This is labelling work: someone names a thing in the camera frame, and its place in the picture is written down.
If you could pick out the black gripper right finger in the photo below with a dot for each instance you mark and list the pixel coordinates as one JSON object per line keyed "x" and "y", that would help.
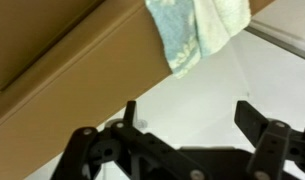
{"x": 274, "y": 142}

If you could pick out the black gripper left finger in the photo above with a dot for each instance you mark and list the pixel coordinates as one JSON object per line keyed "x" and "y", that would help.
{"x": 140, "y": 156}

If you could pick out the white towel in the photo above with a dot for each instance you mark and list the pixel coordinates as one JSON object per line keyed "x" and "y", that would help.
{"x": 192, "y": 30}

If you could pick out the brown armchair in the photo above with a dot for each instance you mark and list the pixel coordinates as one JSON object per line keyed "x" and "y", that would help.
{"x": 114, "y": 55}

